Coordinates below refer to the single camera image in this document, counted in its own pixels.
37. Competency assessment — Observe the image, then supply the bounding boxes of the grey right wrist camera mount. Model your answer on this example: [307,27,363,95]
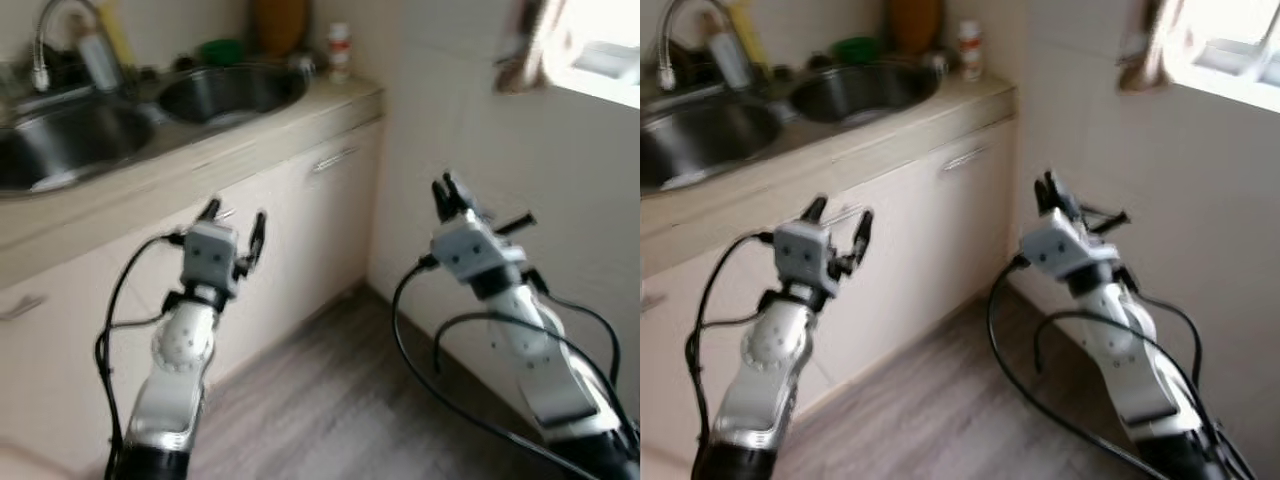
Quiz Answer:
[430,210,528,281]
[1020,208,1121,281]

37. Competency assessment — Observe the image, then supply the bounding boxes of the flexible steel faucet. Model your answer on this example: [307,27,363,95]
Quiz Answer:
[655,0,751,96]
[30,0,129,96]

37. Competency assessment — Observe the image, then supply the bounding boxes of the green plastic bowl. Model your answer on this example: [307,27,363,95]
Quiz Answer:
[198,38,246,69]
[832,36,883,67]

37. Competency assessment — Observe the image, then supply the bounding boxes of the small white bottle red label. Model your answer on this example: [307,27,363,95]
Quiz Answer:
[327,22,353,83]
[957,20,984,81]

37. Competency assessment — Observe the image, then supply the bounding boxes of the yellow bottle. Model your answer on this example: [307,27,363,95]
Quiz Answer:
[728,0,769,66]
[98,0,136,66]

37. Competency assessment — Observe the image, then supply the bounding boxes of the white window frame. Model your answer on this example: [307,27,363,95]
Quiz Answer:
[1165,0,1280,116]
[545,0,641,109]

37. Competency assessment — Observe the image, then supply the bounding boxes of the cream kitchen cabinet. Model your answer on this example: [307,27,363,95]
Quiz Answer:
[0,85,386,476]
[640,80,1019,471]

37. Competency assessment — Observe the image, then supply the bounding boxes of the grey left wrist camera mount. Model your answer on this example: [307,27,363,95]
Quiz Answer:
[775,222,836,298]
[182,222,241,298]

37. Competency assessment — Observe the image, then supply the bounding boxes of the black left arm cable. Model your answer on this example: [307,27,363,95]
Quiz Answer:
[95,232,189,476]
[684,232,779,471]

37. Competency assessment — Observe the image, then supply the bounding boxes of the round steel sink basin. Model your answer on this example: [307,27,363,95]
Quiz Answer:
[790,62,943,126]
[158,62,311,129]

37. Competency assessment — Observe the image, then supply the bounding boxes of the white plastic pump bottle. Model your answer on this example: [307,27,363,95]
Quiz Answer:
[78,32,121,93]
[708,32,751,91]

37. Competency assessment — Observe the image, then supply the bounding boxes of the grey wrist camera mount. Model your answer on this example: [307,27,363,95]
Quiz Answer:
[775,222,836,298]
[1020,208,1121,281]
[430,210,528,281]
[182,222,241,298]

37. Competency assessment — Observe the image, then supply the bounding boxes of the large steel sink basin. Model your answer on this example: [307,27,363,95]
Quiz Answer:
[0,95,161,196]
[640,100,791,191]

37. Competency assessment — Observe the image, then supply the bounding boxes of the brown hanging cloth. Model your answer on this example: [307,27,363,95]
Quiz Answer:
[495,0,566,96]
[1118,0,1191,93]

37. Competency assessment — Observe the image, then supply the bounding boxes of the round wooden cutting board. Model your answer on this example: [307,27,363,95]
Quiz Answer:
[885,0,944,56]
[250,0,311,58]

